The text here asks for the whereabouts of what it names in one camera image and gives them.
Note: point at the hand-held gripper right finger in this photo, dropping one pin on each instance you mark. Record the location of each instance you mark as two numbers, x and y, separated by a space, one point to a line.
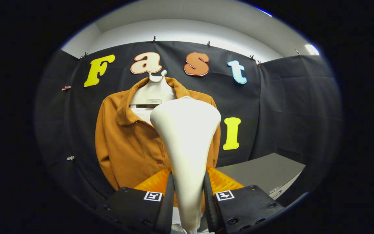
210 211

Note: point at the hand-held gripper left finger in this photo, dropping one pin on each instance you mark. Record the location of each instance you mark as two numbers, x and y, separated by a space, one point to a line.
167 211

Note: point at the orange-brown button shirt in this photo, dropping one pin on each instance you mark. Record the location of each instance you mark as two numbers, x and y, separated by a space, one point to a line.
125 149

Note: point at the white garment steamer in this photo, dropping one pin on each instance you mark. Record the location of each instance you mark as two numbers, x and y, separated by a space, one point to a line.
187 136

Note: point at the small white clip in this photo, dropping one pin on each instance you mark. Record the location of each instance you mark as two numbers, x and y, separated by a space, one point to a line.
70 158

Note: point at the white mannequin torso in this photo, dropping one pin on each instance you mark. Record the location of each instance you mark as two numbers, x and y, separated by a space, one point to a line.
153 92

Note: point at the black backdrop cloth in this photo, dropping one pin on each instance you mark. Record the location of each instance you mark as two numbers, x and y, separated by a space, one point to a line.
287 107

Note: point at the small red clip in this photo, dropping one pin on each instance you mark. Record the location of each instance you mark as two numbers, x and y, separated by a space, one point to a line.
66 88

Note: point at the row of black backdrop clips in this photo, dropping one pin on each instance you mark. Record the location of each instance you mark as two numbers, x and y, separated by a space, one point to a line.
154 39

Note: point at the small ceiling light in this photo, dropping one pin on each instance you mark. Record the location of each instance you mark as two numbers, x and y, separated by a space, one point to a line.
312 49

